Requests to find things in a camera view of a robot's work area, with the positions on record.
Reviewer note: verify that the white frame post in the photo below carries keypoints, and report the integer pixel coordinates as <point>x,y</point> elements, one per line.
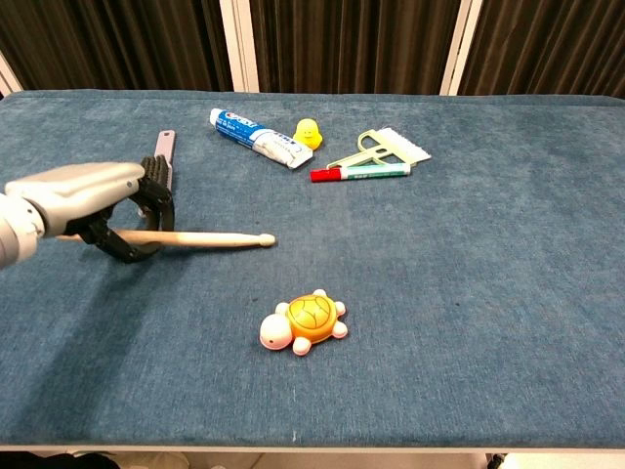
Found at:
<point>459,46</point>
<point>9,78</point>
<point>239,46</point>

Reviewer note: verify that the wooden drumstick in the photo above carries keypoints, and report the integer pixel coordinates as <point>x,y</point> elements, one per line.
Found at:
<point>220,239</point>

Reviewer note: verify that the blue cloth table mat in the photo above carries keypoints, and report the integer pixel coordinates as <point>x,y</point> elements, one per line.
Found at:
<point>415,293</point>

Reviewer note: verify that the black curtain panel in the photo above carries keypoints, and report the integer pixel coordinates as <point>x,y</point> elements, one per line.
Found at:
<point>547,46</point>
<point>122,44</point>
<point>351,44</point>

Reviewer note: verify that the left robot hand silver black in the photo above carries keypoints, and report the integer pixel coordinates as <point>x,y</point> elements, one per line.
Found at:
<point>83,193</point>

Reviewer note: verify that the red-capped whiteboard marker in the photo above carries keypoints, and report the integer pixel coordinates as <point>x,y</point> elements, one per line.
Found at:
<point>366,172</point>

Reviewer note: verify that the blue white toothpaste tube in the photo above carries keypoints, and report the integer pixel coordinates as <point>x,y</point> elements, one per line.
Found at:
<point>254,137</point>

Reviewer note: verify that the orange pink turtle toy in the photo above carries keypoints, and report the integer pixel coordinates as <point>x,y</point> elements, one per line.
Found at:
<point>307,320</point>

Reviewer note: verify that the grey black hairbrush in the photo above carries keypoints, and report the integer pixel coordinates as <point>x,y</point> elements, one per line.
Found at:
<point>166,144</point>

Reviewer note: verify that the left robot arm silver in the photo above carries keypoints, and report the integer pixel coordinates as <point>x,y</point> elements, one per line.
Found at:
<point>14,234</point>

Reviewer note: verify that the yellow rubber duck toy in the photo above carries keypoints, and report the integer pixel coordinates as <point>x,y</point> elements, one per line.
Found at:
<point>307,134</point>

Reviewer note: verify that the green white-bristle hand brush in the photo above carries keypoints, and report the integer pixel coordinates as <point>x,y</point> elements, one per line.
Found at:
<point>395,146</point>

